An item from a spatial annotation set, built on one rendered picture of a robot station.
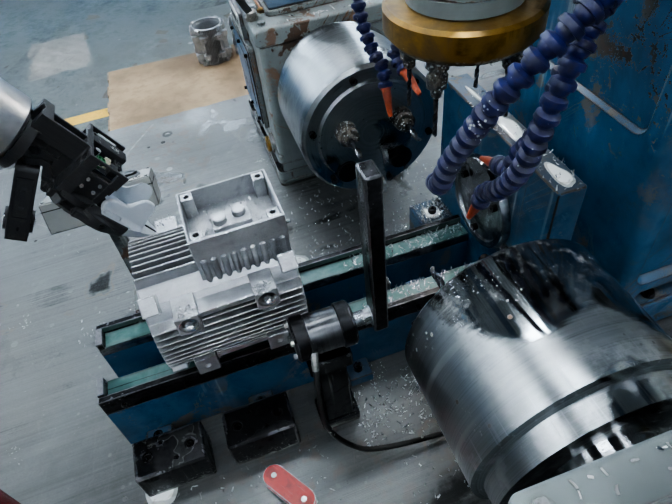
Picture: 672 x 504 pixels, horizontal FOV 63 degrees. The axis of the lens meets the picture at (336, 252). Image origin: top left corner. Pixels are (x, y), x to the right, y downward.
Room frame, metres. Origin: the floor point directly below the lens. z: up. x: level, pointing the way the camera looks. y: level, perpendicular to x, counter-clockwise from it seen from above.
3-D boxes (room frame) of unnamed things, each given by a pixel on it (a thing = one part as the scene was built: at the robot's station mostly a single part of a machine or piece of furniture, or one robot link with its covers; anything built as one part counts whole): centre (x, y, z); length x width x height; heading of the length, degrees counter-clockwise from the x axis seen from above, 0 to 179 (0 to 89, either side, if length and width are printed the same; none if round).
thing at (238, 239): (0.53, 0.13, 1.11); 0.12 x 0.11 x 0.07; 104
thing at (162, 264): (0.52, 0.16, 1.01); 0.20 x 0.19 x 0.19; 104
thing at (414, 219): (0.72, -0.18, 0.86); 0.07 x 0.06 x 0.12; 13
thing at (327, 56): (0.94, -0.06, 1.04); 0.37 x 0.25 x 0.25; 13
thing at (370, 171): (0.43, -0.04, 1.12); 0.04 x 0.03 x 0.26; 103
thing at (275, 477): (0.30, 0.11, 0.81); 0.09 x 0.03 x 0.02; 47
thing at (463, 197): (0.61, -0.23, 1.01); 0.15 x 0.02 x 0.15; 13
